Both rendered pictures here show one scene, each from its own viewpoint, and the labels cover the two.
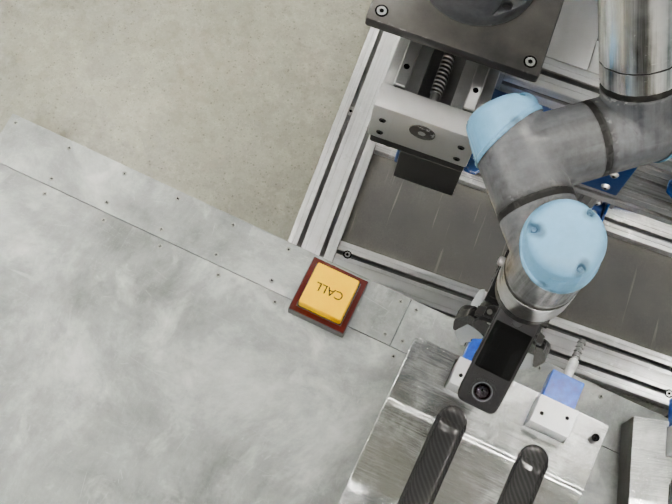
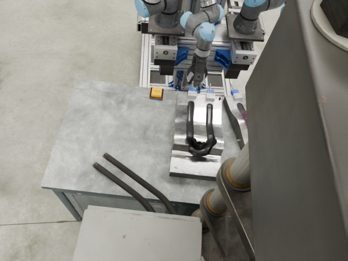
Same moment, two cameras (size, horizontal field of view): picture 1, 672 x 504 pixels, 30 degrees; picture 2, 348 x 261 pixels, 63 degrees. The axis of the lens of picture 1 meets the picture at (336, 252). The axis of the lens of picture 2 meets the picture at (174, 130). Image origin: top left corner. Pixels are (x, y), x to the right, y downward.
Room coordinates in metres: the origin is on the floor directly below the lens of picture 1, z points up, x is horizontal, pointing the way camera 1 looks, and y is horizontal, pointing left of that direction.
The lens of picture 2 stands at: (-0.59, 0.21, 2.21)
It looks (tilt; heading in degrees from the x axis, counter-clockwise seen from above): 59 degrees down; 341
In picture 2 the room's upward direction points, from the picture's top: 11 degrees clockwise
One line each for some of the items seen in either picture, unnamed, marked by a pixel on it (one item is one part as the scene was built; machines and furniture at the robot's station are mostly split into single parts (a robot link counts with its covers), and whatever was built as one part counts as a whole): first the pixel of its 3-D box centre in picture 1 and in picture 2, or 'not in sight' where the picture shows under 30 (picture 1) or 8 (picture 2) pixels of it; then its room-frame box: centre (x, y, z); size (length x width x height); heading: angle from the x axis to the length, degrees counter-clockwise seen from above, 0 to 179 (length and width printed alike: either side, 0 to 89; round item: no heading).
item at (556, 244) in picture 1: (554, 252); (205, 35); (0.41, -0.20, 1.31); 0.09 x 0.08 x 0.11; 29
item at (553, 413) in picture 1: (563, 385); (209, 92); (0.41, -0.31, 0.89); 0.13 x 0.05 x 0.05; 166
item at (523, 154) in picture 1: (534, 154); (194, 23); (0.51, -0.17, 1.31); 0.11 x 0.11 x 0.08; 29
